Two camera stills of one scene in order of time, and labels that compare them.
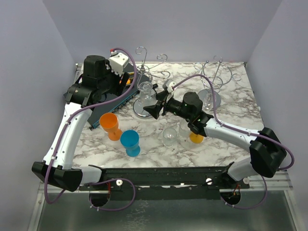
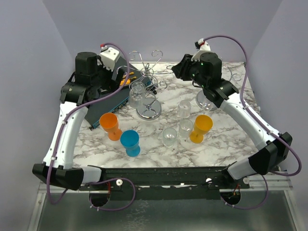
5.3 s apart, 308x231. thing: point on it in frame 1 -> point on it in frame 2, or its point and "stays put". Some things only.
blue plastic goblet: [129, 139] stays put
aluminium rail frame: [268, 205] stays put
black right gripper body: [166, 103] -> [189, 70]
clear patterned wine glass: [147, 96] -> [137, 95]
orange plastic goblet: [109, 122] stays put
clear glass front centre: [169, 135] stays put
